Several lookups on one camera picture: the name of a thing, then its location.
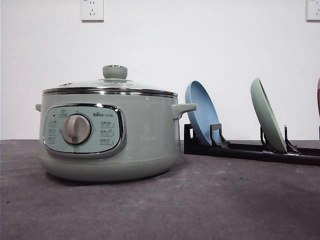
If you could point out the blue plate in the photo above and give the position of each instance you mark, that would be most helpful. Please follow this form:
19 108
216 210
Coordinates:
206 113

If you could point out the pink plate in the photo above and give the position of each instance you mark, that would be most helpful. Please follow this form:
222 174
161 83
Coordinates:
318 96

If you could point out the glass pot lid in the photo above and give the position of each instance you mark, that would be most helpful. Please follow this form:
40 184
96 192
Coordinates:
114 81

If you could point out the white wall socket right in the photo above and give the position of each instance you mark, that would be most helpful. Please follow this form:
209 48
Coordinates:
311 11

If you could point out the black plate rack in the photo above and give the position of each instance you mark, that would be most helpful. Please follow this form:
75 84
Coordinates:
263 152

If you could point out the green electric steamer pot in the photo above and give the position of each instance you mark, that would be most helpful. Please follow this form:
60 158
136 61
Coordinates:
109 134

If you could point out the green plate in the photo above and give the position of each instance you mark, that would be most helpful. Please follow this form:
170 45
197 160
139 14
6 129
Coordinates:
267 117

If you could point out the white wall socket left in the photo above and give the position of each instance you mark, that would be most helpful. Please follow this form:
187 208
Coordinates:
92 11

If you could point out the white wall socket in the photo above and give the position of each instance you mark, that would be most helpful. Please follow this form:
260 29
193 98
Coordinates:
92 11
311 11

